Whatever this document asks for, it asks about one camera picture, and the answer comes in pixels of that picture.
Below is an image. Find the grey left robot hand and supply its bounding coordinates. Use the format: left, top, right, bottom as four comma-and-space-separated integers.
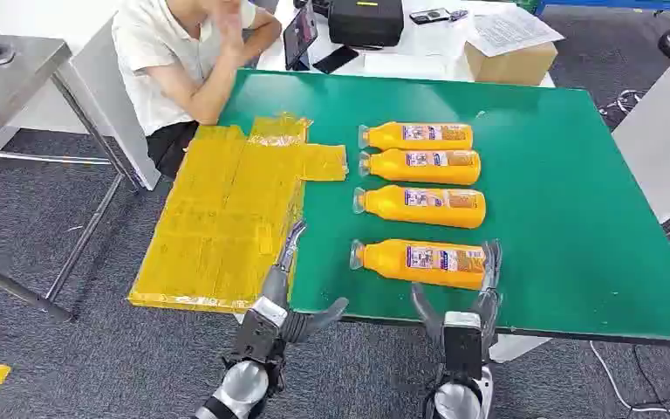
261, 219, 350, 343

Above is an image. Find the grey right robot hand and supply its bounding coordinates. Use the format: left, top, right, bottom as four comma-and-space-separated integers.
410, 239, 504, 355

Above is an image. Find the person's right hand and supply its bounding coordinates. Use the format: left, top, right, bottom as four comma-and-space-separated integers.
210, 0, 250, 59

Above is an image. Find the orange drink bottle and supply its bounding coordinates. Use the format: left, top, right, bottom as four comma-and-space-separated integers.
349, 238, 490, 292
358, 121, 475, 152
352, 184, 488, 230
359, 148, 482, 187

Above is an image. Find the black tablet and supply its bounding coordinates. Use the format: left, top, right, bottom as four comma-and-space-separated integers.
283, 1, 320, 72

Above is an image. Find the person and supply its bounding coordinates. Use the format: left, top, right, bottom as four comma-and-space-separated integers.
111, 0, 283, 181

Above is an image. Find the yellow sheet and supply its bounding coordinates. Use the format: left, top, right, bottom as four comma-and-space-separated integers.
127, 113, 350, 314

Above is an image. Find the black smartphone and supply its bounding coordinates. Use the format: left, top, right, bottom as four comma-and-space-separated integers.
312, 45, 360, 75

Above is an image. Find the green table mat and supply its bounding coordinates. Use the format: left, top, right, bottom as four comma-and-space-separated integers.
217, 69, 670, 348

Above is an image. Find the black carry case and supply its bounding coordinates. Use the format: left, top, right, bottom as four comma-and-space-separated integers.
327, 0, 406, 49

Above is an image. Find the white panel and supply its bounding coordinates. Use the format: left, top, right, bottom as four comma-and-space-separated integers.
57, 17, 163, 192

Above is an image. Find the white table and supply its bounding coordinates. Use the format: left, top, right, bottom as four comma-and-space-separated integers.
256, 0, 557, 89

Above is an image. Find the small black device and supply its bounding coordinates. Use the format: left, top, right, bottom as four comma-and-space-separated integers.
408, 7, 452, 25

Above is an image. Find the steel table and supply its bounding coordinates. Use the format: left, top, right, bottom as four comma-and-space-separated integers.
0, 29, 143, 325

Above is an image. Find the brown cardboard box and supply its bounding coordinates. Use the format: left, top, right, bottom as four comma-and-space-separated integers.
464, 40, 559, 87

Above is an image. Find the pale grey table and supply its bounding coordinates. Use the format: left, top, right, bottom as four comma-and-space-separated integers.
611, 34, 670, 268

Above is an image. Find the printed paper sheet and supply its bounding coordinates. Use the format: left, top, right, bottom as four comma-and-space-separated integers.
464, 6, 565, 58

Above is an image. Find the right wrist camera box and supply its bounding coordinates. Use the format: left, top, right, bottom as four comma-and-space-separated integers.
442, 311, 484, 380

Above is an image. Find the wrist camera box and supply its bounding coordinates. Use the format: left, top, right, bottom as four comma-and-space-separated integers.
233, 298, 289, 363
442, 311, 484, 380

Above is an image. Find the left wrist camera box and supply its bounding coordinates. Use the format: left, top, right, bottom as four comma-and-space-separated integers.
233, 298, 289, 363

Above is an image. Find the white floor cable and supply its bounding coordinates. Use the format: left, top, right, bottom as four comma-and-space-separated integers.
589, 340, 670, 419

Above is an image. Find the blue metal frame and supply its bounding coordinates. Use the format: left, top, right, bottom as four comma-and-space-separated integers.
534, 0, 670, 17

